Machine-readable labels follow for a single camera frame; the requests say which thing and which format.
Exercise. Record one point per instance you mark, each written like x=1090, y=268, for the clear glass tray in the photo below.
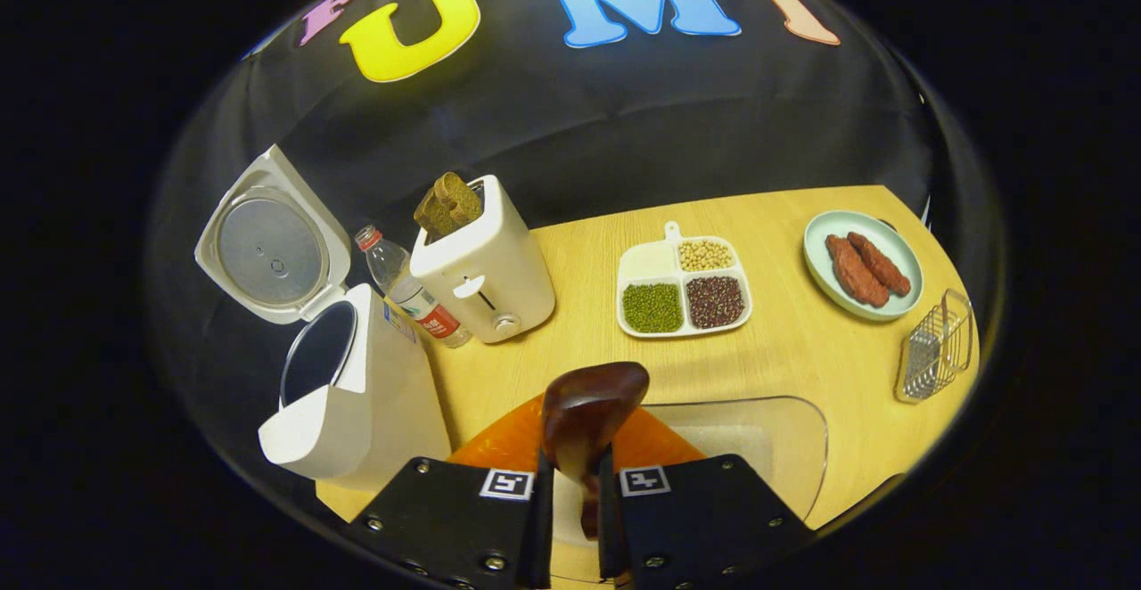
x=802, y=465

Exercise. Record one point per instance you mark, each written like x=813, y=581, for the clear plastic water bottle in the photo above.
x=414, y=296

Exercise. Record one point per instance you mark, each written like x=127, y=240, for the green mung beans portion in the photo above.
x=652, y=307

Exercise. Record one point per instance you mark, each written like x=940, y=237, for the white toaster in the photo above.
x=490, y=278

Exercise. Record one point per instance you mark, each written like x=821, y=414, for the brown bread slice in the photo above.
x=459, y=196
x=432, y=211

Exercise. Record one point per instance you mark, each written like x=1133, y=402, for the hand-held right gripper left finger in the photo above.
x=446, y=519

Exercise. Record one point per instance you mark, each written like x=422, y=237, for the brown wooden spoon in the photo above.
x=593, y=412

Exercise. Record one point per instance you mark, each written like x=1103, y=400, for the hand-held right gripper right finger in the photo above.
x=704, y=519

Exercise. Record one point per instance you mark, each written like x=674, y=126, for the pale green plate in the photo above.
x=820, y=256

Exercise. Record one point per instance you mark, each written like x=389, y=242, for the white rice cooker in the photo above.
x=374, y=403

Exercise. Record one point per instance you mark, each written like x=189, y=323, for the red beans portion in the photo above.
x=715, y=301

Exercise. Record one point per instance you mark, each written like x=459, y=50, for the red sausage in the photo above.
x=854, y=274
x=884, y=267

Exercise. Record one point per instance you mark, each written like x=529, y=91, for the yellow soybeans portion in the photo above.
x=704, y=254

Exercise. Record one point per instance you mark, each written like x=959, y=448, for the white divided grain dish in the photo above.
x=644, y=262

